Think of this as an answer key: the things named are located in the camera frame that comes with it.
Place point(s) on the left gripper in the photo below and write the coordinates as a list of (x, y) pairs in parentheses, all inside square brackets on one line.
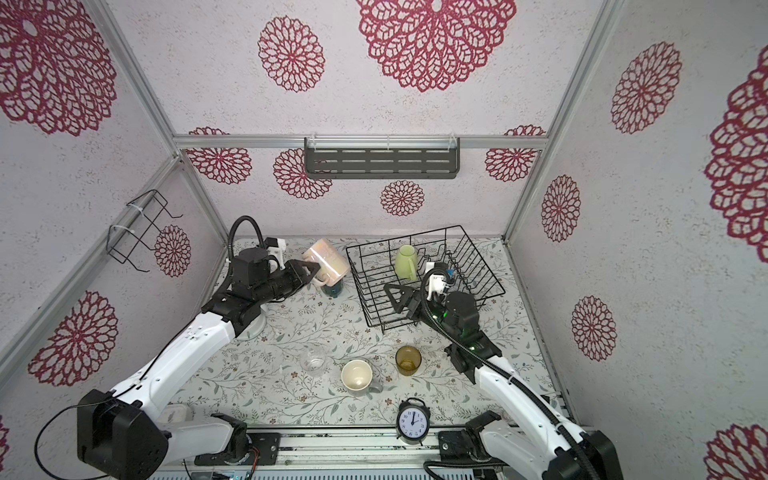
[(298, 272)]

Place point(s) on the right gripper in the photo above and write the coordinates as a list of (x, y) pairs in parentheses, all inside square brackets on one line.
[(407, 292)]

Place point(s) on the black wire dish rack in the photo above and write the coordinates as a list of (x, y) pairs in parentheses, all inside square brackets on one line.
[(448, 260)]

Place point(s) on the pink iridescent mug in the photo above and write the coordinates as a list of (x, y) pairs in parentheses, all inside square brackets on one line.
[(333, 265)]

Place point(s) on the dark green mug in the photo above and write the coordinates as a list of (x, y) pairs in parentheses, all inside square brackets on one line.
[(334, 290)]

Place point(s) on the light green mug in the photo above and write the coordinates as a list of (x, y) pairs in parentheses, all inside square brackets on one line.
[(406, 263)]

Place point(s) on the clear glass cup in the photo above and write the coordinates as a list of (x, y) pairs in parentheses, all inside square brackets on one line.
[(312, 361)]

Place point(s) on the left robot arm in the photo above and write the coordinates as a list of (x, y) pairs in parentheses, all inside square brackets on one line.
[(121, 433)]

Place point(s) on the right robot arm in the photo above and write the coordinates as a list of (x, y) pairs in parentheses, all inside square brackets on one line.
[(544, 443)]

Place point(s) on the amber glass cup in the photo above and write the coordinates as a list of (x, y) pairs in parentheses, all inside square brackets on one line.
[(408, 360)]

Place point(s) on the black alarm clock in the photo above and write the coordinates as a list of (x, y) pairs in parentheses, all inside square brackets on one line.
[(413, 421)]

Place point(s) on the white square clock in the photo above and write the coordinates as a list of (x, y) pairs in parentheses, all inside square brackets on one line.
[(175, 413)]

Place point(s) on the cream grey-handled mug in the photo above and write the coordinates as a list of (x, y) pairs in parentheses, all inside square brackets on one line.
[(358, 378)]

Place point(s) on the grey wall shelf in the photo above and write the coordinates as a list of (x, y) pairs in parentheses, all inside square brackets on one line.
[(383, 159)]

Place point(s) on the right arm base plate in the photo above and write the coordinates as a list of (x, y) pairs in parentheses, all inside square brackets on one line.
[(464, 446)]

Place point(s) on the black wire wall holder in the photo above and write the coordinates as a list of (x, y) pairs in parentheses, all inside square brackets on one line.
[(123, 239)]

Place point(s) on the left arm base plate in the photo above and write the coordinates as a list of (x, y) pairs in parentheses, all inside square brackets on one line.
[(261, 449)]

